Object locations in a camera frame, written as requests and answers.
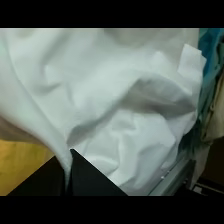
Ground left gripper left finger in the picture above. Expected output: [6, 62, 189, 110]
[7, 155, 67, 197]

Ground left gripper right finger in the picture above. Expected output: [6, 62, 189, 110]
[66, 148, 128, 197]

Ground silver frame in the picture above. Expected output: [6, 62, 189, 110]
[148, 156, 198, 197]

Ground beige garment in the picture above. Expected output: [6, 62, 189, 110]
[199, 71, 224, 144]

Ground teal garment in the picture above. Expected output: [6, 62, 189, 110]
[178, 28, 224, 158]

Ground white garment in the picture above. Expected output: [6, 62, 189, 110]
[0, 28, 208, 197]

